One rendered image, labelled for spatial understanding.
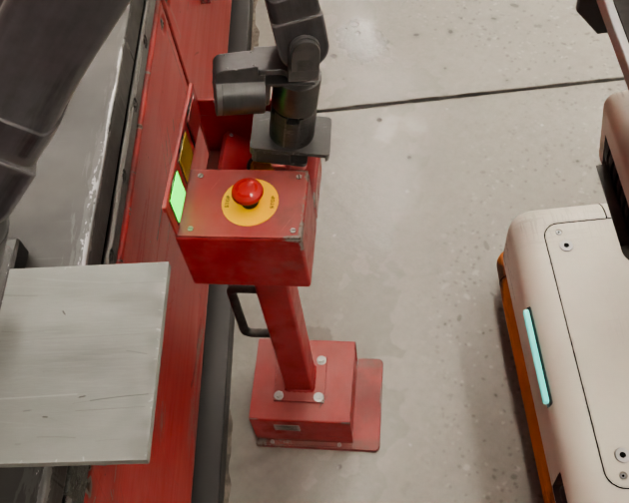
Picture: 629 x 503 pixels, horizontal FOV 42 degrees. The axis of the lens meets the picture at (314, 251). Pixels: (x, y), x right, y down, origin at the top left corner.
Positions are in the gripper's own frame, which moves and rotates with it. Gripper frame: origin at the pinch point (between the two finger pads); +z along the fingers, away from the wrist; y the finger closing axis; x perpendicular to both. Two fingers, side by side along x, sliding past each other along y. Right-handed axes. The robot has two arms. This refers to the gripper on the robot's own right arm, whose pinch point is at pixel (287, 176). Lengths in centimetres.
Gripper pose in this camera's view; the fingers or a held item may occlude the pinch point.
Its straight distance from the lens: 113.8
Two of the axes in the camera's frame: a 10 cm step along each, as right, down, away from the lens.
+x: -0.5, 8.3, -5.5
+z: -0.9, 5.5, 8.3
